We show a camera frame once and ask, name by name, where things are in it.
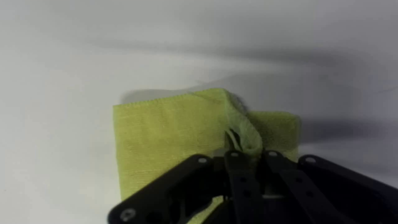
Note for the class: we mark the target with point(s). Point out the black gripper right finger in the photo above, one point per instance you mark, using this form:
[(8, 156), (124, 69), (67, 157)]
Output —
[(327, 193)]

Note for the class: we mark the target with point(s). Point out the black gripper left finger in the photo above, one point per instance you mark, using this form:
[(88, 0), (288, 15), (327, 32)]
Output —
[(190, 187)]

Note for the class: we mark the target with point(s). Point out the yellow cloth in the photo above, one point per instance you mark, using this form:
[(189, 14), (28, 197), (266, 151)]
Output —
[(154, 136)]

